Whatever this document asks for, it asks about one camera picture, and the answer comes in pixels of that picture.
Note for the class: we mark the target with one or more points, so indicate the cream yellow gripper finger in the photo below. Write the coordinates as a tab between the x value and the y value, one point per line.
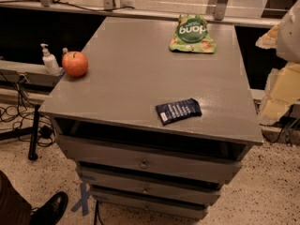
281	91

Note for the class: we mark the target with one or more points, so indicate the red orange apple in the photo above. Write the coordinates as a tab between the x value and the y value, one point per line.
75	64

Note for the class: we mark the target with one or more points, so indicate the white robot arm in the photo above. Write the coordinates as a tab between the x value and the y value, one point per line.
284	37

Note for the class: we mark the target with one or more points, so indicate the green snack chip bag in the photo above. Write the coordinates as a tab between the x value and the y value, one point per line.
191	36

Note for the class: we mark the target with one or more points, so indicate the dark blue snack packet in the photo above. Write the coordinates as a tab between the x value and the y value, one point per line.
179	110

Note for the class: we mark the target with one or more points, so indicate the top grey drawer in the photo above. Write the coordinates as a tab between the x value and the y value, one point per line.
109	154

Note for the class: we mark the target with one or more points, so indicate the grey drawer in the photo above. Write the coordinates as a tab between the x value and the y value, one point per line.
109	154
159	189

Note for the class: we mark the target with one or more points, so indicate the grey drawer cabinet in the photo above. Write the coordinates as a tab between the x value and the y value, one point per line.
131	71

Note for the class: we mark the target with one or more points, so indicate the middle grey drawer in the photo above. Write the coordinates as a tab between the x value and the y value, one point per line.
159	189

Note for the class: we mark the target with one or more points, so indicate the blue tape floor mark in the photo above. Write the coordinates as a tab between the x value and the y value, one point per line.
82	203

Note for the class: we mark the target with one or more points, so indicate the white pump dispenser bottle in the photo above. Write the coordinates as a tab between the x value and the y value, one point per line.
49	60

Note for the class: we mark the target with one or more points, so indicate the black stand pole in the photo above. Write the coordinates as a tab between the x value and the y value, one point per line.
33	131

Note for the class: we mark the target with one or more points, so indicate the black leather shoe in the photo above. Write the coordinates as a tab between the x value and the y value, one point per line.
52	211

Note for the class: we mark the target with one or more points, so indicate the brown trouser leg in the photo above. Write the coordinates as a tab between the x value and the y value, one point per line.
14	209

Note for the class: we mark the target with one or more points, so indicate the metal shelf rail frame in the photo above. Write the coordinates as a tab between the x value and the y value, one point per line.
263	13

